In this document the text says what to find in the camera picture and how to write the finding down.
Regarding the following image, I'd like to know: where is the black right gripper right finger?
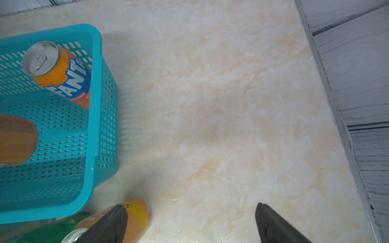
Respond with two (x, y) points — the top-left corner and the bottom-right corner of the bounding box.
(255, 203), (311, 243)

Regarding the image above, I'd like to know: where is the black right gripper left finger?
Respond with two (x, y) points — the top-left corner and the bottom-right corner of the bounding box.
(75, 205), (128, 243)

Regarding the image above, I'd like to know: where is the orange soda can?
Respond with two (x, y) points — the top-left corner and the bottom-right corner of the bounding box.
(22, 41), (92, 110)
(1, 113), (38, 168)
(62, 198), (151, 243)

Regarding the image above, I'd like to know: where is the green soda can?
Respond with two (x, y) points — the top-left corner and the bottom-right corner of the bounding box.
(4, 211), (91, 243)

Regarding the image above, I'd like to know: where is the teal plastic basket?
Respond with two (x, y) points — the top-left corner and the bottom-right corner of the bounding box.
(1, 24), (118, 224)

